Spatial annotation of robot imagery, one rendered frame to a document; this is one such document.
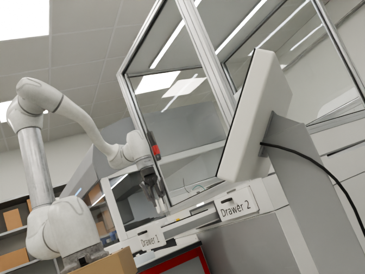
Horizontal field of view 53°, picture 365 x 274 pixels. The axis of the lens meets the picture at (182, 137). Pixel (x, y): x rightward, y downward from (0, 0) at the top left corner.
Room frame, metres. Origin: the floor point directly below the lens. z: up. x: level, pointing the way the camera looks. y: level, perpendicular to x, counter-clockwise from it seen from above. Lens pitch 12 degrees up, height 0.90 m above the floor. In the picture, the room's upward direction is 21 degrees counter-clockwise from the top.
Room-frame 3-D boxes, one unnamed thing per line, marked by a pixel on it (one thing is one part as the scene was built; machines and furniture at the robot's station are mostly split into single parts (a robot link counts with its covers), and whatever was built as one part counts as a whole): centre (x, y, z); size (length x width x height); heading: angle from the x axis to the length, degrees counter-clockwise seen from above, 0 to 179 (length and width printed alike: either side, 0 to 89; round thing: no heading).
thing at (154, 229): (1.84, 0.32, 0.87); 0.29 x 0.02 x 0.11; 31
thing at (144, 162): (1.88, 0.23, 1.23); 0.09 x 0.09 x 0.06
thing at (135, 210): (3.65, 0.63, 1.13); 1.78 x 1.14 x 0.45; 31
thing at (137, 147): (1.89, 0.24, 1.34); 0.13 x 0.11 x 0.16; 50
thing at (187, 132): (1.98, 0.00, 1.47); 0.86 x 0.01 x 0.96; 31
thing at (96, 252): (1.43, 0.52, 0.90); 0.22 x 0.18 x 0.06; 15
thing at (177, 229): (1.95, 0.14, 0.86); 0.40 x 0.26 x 0.06; 121
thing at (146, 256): (2.06, 0.44, 0.78); 0.12 x 0.08 x 0.04; 119
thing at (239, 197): (1.73, -0.11, 0.87); 0.29 x 0.02 x 0.11; 31
